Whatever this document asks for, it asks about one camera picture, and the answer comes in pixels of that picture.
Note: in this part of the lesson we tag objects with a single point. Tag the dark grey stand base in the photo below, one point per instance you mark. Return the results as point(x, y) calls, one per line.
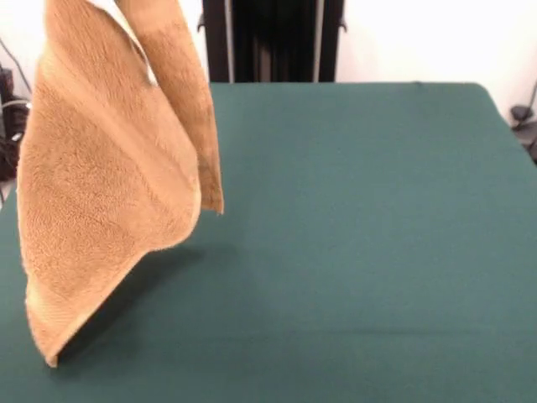
point(520, 113)

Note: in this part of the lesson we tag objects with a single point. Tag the tan terry towel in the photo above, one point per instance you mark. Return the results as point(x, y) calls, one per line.
point(92, 189)

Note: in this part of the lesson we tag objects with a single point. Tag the dark green table cloth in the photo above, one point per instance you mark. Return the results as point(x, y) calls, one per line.
point(356, 231)

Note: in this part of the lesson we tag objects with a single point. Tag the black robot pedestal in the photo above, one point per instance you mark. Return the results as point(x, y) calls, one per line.
point(272, 42)

